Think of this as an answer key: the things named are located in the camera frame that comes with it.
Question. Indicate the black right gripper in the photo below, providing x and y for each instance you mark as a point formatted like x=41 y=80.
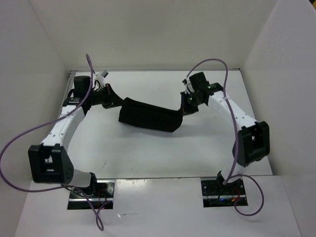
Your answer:
x=187 y=110

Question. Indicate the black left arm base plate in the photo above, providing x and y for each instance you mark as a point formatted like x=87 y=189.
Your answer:
x=101 y=198

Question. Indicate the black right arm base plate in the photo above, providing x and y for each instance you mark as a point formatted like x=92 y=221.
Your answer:
x=214 y=196

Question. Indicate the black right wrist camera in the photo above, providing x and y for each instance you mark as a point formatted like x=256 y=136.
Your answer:
x=198 y=82

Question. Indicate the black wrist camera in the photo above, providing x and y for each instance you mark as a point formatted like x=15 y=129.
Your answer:
x=198 y=82
x=81 y=86

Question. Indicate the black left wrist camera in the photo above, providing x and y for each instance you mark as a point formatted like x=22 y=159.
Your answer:
x=81 y=86

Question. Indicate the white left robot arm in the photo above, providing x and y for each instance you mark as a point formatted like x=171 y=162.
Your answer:
x=49 y=160

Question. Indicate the grey aluminium table edge rail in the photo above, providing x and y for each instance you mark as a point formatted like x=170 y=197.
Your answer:
x=69 y=85

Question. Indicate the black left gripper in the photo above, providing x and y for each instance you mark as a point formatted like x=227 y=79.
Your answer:
x=112 y=99

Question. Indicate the black skirt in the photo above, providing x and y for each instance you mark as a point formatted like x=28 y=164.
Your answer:
x=143 y=115

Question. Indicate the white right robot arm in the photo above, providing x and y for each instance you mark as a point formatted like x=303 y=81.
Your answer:
x=252 y=138

